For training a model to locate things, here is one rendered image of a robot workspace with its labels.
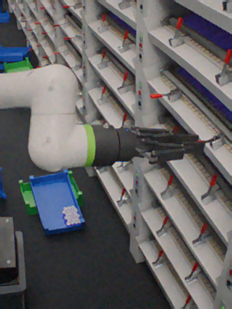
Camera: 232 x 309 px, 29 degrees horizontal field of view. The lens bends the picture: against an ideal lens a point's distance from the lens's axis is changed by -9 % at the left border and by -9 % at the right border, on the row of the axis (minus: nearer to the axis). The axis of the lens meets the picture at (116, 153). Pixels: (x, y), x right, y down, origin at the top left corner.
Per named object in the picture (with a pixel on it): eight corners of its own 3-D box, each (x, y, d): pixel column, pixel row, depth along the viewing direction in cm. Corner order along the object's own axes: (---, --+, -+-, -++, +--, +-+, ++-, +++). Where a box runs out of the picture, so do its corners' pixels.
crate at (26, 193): (27, 216, 228) (26, 203, 223) (20, 191, 243) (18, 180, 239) (83, 206, 236) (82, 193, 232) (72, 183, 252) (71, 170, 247)
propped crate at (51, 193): (84, 228, 222) (84, 221, 215) (44, 236, 216) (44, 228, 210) (66, 177, 237) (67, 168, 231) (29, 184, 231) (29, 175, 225)
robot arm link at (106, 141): (98, 134, 99) (86, 113, 107) (89, 181, 105) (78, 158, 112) (126, 133, 102) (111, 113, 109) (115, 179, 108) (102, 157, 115)
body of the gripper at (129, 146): (103, 149, 113) (140, 148, 117) (116, 170, 106) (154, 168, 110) (109, 121, 109) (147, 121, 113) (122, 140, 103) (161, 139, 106)
